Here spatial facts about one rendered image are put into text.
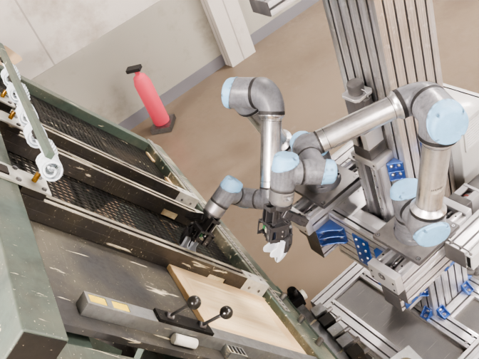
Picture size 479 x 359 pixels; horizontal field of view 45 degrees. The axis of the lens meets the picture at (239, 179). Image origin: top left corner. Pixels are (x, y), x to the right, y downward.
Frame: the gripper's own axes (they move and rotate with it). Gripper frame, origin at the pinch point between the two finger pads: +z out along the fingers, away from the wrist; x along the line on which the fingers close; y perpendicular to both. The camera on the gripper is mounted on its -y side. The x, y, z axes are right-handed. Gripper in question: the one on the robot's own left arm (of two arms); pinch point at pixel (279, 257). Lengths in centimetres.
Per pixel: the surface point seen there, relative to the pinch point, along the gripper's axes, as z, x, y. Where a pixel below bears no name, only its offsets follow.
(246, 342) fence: 22.7, 6.7, 14.7
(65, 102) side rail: 0, -178, 9
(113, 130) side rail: 19, -176, -17
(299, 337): 41.9, -4.4, -18.2
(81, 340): 0, 9, 67
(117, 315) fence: -2, 6, 57
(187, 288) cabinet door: 17.4, -20.1, 21.2
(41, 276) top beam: -21, 9, 76
